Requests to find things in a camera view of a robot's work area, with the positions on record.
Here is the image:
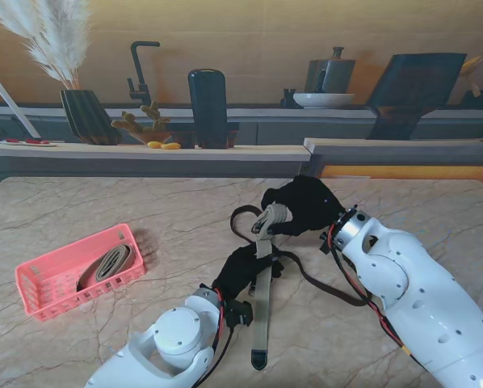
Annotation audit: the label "cactus plant in bowl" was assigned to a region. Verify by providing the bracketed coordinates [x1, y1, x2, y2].
[111, 99, 172, 145]

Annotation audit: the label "grey back cabinet counter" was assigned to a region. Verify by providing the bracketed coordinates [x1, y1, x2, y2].
[0, 103, 483, 146]

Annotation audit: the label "white pampas grass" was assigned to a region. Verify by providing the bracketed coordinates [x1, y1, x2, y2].
[0, 0, 93, 91]

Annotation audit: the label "dark ribbed vase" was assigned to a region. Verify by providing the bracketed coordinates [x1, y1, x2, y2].
[59, 89, 121, 146]

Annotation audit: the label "white leaning slat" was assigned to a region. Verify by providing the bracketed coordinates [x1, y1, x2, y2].
[0, 82, 43, 139]

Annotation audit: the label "white shallow bowl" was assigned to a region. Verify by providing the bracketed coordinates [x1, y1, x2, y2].
[292, 92, 356, 110]

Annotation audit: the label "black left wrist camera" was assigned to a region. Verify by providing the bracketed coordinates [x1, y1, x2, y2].
[225, 299, 254, 327]

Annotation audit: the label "long beige woven belt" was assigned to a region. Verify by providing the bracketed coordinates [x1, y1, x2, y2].
[249, 203, 294, 371]

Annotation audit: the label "plate with red slices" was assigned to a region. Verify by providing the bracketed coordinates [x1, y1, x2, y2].
[0, 137, 60, 147]

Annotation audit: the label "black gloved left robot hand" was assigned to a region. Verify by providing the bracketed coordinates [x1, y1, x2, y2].
[212, 241, 285, 300]

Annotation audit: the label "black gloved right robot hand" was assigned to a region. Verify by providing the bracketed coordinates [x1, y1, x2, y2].
[261, 175, 347, 238]

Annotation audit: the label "right arm red black cables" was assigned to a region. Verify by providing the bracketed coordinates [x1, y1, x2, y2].
[326, 224, 414, 359]

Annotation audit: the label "arm red black cables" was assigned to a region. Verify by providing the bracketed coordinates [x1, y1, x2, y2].
[326, 224, 414, 359]
[200, 287, 235, 381]

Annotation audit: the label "grey jug with lid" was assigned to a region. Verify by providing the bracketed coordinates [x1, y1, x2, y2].
[304, 46, 357, 95]

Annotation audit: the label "dark slanted board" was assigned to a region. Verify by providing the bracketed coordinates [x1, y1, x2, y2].
[364, 52, 468, 141]

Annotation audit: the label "small black bottles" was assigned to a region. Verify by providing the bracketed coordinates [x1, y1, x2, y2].
[280, 87, 298, 109]

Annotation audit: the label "black leather belt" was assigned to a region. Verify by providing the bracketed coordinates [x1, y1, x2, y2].
[229, 204, 372, 307]

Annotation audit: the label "pink plastic storage basket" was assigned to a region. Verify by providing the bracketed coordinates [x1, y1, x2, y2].
[14, 222, 146, 323]

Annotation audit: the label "black kitchen faucet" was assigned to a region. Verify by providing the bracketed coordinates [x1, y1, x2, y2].
[127, 40, 162, 107]

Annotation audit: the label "grey counter with orange light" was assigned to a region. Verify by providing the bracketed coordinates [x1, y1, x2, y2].
[303, 137, 483, 179]

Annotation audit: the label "yellow wooden utensil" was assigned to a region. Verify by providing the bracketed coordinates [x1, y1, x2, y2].
[459, 54, 483, 98]

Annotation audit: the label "left arm red black cables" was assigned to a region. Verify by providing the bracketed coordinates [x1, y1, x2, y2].
[200, 287, 235, 381]

